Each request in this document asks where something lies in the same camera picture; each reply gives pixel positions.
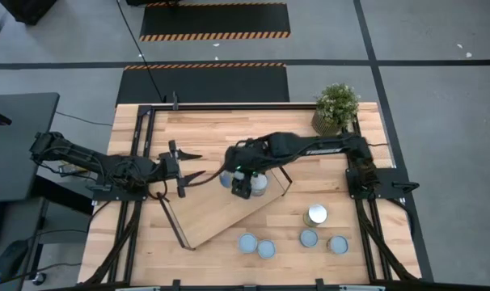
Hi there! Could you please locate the black hazard-striped floor mat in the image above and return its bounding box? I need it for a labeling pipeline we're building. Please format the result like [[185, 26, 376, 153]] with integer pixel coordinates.
[[115, 62, 290, 107], [138, 2, 291, 42]]

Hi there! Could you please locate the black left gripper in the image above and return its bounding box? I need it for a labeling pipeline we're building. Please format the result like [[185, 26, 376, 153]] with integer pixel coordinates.
[[155, 139, 207, 199]]

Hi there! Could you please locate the dark keyboard desk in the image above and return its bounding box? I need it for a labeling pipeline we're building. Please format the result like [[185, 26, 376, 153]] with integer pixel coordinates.
[[0, 196, 50, 291]]

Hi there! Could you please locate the thin black floor cable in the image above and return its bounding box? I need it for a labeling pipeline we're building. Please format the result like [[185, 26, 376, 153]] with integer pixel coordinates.
[[54, 111, 114, 128]]

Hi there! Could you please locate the dark side desk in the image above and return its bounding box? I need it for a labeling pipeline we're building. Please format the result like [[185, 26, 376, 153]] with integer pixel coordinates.
[[0, 91, 61, 203]]

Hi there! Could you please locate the black aluminium table frame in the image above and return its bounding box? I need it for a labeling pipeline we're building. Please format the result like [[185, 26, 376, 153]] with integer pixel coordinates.
[[81, 91, 434, 291]]

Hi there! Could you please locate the black floor box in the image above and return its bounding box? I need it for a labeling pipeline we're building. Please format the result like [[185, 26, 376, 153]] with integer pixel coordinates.
[[0, 0, 58, 26]]

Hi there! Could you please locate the potted plant in woven pot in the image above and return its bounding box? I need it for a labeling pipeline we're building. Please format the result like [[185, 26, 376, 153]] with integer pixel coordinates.
[[311, 82, 361, 137]]

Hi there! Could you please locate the black computer mouse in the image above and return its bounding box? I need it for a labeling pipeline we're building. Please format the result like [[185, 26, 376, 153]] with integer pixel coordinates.
[[0, 238, 30, 282]]

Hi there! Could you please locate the wooden shelf with black frame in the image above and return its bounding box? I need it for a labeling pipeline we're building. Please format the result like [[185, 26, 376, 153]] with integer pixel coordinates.
[[154, 161, 294, 251]]

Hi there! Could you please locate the tin can with shiny lid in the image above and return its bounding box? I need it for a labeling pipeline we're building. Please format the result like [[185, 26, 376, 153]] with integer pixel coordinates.
[[302, 204, 329, 228]]

